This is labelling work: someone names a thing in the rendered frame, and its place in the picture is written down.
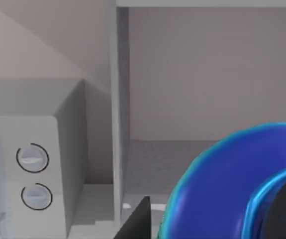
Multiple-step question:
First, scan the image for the microwave knob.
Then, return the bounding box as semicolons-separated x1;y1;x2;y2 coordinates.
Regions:
16;143;50;173
21;183;53;211

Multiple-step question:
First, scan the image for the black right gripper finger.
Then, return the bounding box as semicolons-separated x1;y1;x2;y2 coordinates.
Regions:
113;196;152;239

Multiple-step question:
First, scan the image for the grey cabinet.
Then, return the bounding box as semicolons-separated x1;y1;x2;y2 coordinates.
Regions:
109;0;286;224

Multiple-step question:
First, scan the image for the pale microwave oven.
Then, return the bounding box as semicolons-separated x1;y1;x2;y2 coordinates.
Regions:
0;78;88;239

